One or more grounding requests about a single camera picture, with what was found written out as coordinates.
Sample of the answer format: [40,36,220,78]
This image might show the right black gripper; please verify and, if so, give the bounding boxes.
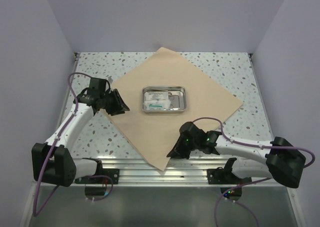
[167,135,199,160]

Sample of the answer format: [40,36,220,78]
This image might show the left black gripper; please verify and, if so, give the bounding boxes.
[99,88,129,116]

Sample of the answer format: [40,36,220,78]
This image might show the beige cloth drape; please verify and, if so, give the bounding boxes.
[109,47,243,171]

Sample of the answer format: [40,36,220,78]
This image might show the white blue sachet packet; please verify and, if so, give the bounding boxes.
[146,103,166,112]

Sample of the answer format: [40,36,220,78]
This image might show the stainless steel tray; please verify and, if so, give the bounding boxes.
[142,85,187,114]

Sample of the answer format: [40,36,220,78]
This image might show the steel hemostat forceps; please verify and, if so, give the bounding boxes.
[168,92,180,111]

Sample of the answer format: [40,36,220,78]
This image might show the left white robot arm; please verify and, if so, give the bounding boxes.
[31,87,129,187]

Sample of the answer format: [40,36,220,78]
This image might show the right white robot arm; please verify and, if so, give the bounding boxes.
[167,130,306,189]

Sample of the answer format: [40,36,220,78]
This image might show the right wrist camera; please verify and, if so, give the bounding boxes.
[179,121,206,138]

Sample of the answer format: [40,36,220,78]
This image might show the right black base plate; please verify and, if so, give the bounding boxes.
[206,167,252,185]

